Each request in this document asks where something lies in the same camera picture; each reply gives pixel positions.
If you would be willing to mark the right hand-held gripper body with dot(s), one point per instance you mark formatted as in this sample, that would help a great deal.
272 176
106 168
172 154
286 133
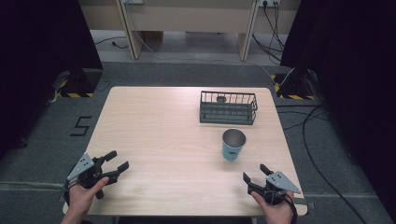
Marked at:
275 186

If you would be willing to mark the white wall socket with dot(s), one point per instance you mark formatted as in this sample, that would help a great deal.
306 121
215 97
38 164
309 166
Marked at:
269 2

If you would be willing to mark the person's left hand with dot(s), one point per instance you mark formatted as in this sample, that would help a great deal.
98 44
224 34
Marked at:
81 196

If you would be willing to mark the small dark round object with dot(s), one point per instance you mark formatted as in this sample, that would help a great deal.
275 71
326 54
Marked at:
221 99

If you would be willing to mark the beige desk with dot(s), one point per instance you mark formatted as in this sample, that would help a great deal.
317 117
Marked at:
186 15

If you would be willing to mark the person's right hand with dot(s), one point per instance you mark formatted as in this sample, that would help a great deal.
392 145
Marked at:
275 213

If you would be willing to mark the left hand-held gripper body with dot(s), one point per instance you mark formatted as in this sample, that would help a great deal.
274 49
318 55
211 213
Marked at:
90 174

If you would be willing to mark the black stand base striped tape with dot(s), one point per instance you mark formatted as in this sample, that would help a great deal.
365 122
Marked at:
79 84
294 87

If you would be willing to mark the black curtain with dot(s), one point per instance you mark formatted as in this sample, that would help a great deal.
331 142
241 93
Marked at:
40 62
351 77

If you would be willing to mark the blue metal cup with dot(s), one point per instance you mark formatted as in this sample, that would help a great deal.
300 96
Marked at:
232 149

